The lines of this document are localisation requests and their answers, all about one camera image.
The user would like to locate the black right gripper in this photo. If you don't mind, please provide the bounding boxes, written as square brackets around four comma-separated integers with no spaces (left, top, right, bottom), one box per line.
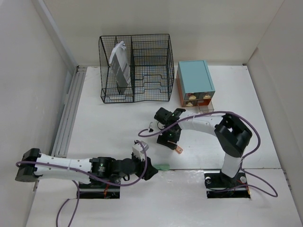
[157,124,181,150]

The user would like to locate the blue and orange drawer box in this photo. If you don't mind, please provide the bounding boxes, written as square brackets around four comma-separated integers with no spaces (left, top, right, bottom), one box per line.
[176,60,215,112]

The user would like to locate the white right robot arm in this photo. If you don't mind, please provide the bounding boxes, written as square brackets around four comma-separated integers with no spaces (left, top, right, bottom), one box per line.
[154,107,252,186]

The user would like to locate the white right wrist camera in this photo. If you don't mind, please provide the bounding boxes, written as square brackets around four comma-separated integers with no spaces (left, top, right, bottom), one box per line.
[148,122,154,132]

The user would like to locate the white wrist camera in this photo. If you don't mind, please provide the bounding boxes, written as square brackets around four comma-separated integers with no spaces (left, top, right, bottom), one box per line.
[132,140,149,161]
[148,122,154,132]

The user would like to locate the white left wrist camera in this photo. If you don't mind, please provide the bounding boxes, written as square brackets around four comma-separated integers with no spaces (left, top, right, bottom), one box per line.
[132,140,149,161]

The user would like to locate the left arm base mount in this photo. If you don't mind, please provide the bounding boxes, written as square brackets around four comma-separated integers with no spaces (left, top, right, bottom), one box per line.
[79,182,120,199]

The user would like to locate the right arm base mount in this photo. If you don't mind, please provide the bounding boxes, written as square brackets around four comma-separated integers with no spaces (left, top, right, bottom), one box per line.
[204,170,250,199]

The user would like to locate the black wire mesh organizer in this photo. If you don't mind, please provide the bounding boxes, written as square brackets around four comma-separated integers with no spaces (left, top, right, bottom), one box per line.
[98,34,175,104]

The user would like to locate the aluminium rail frame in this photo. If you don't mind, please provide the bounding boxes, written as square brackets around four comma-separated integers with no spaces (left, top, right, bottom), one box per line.
[49,66,87,158]

